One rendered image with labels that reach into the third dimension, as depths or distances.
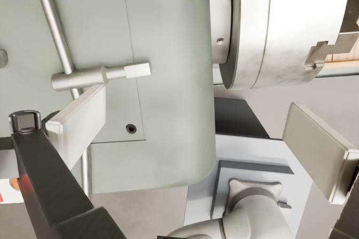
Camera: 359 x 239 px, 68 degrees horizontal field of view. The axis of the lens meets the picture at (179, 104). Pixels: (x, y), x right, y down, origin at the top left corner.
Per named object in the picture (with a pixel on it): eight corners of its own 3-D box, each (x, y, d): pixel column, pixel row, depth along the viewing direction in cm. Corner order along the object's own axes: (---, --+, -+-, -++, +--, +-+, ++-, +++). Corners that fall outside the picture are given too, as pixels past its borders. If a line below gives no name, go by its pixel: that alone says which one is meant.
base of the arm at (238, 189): (282, 225, 95) (288, 238, 90) (221, 220, 95) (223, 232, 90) (294, 183, 89) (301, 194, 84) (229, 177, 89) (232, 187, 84)
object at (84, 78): (149, 56, 31) (56, 71, 32) (147, 60, 29) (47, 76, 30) (153, 74, 32) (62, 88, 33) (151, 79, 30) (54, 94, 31)
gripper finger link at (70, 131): (64, 180, 13) (48, 178, 13) (106, 122, 19) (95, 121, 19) (60, 123, 12) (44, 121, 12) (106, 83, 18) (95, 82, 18)
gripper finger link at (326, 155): (348, 150, 12) (364, 151, 12) (290, 100, 18) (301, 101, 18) (329, 205, 13) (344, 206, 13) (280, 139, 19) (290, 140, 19)
